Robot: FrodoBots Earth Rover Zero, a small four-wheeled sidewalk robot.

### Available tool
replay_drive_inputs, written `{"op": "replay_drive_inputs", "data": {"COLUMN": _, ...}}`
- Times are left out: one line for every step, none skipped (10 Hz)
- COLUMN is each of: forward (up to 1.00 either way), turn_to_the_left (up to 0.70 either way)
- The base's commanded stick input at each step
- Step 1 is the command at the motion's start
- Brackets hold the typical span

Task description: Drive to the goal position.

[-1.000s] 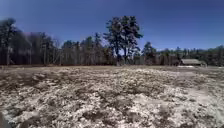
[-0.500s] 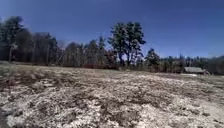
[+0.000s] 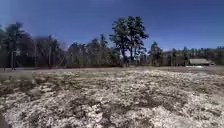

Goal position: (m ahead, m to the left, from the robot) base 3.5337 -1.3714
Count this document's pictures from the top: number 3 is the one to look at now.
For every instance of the tall pine tree cluster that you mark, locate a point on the tall pine tree cluster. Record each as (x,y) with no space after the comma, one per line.
(128,36)

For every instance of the dark wood of trees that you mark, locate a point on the dark wood of trees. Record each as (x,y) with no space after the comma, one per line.
(80,53)

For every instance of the pale dry rough ground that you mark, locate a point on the pale dry rough ground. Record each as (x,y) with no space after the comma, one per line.
(113,100)

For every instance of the row of poles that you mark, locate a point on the row of poles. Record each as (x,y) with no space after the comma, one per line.
(50,56)

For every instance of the low grey-roofed building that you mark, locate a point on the low grey-roofed building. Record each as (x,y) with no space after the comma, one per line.
(199,61)

